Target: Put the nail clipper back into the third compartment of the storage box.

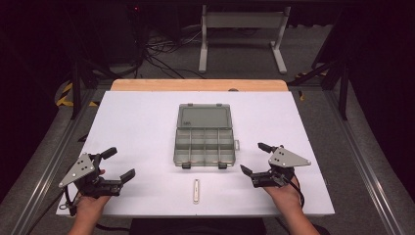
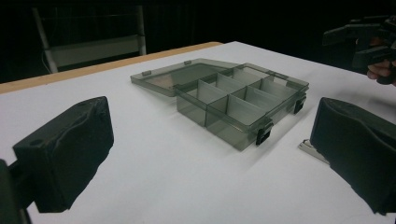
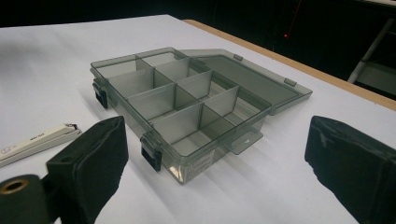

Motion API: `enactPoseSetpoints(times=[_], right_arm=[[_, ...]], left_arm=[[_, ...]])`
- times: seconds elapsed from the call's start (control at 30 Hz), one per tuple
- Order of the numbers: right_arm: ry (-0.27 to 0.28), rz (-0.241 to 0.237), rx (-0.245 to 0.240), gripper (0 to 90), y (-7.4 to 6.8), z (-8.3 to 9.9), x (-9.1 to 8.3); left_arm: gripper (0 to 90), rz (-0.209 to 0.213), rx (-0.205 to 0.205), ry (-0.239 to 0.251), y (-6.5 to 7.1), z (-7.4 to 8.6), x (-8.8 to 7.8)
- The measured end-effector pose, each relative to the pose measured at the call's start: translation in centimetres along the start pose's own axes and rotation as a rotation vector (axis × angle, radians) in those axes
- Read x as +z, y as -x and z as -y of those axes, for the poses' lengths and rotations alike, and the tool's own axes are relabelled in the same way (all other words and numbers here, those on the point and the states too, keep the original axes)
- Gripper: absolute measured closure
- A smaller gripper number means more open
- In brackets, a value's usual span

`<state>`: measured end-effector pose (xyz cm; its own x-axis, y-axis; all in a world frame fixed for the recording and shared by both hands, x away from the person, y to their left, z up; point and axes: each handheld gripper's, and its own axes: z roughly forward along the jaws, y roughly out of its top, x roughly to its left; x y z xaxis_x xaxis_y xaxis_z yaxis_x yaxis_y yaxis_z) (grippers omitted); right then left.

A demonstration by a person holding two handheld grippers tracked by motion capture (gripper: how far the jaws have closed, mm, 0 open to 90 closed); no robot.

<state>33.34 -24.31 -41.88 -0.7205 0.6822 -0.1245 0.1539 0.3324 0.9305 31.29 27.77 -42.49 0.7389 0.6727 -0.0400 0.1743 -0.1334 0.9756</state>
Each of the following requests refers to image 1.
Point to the person's left hand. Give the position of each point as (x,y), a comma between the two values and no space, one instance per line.
(89,205)

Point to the black metal stand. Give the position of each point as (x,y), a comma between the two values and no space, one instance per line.
(341,81)
(78,81)

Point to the aluminium frame rail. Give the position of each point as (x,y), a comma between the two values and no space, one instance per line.
(365,169)
(49,169)

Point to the person's dark clothing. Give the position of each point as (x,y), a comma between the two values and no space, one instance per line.
(195,226)

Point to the clear plastic compartment box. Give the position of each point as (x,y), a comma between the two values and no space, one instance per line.
(204,143)

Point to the yellow black hazard tape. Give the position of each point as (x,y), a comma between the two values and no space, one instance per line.
(301,95)
(65,94)

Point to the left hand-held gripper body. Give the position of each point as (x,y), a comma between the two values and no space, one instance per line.
(80,169)

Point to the white table mat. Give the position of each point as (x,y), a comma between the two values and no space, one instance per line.
(140,124)

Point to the person's right hand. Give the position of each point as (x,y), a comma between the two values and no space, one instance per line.
(287,197)

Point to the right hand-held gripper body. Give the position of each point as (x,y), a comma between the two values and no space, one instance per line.
(287,159)

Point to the white metal stand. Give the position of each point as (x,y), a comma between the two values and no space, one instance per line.
(244,20)

